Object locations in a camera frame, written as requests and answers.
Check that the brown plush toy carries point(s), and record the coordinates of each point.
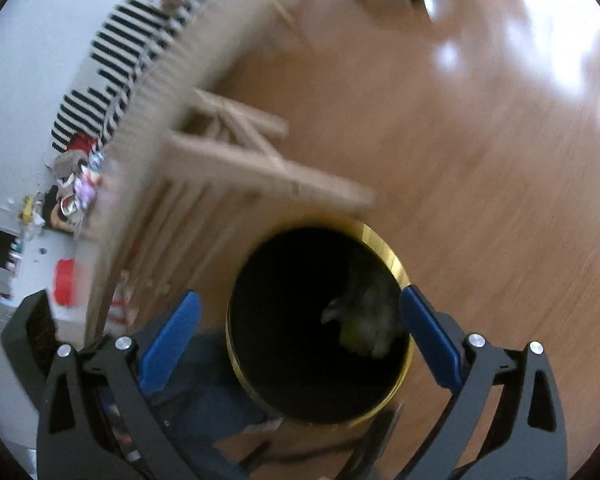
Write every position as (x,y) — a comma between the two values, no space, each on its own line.
(70,162)

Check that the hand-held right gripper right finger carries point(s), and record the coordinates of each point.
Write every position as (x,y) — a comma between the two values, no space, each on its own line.
(430,335)

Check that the black white striped blanket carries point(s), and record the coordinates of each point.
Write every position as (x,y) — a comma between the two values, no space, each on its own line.
(115,60)

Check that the person's leg in jeans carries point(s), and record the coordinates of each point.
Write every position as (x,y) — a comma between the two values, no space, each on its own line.
(205,390)

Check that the red bear stool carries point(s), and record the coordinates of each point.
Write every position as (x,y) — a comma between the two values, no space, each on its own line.
(69,282)

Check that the white cabinet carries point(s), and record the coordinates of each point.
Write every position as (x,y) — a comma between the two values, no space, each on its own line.
(32,255)

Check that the red cushion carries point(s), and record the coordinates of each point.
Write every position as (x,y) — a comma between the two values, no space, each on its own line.
(82,143)

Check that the black bag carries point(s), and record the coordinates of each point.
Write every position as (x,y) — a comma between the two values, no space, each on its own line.
(59,210)

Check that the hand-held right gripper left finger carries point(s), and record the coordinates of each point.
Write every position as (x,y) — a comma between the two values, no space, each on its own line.
(172,345)

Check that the black bin with gold rim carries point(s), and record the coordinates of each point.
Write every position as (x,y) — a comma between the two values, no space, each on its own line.
(280,310)

